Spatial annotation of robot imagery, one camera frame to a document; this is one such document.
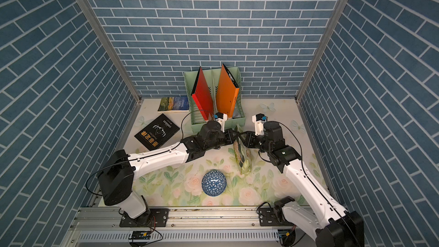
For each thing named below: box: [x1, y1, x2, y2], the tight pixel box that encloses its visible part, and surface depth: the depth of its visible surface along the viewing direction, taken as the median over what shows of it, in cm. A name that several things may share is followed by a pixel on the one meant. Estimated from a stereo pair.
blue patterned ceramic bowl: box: [201, 169, 227, 197], surface depth 84 cm
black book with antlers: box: [133, 113, 181, 151], surface depth 101 cm
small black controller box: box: [128, 230, 152, 240], surface depth 73 cm
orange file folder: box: [215, 63, 240, 118], surface depth 93 cm
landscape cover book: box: [157, 96, 190, 113], surface depth 118 cm
